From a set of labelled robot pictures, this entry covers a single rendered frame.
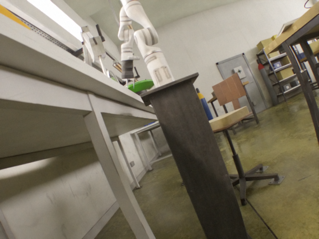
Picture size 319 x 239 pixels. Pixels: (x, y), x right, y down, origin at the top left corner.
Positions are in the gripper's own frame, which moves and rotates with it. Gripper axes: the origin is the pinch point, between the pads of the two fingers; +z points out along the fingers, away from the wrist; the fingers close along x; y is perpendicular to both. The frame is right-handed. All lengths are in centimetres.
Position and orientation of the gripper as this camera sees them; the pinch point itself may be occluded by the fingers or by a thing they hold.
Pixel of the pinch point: (130, 89)
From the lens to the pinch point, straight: 112.5
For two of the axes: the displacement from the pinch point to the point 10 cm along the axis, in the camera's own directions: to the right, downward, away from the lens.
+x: -6.3, 2.0, -7.5
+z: 0.2, 9.7, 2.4
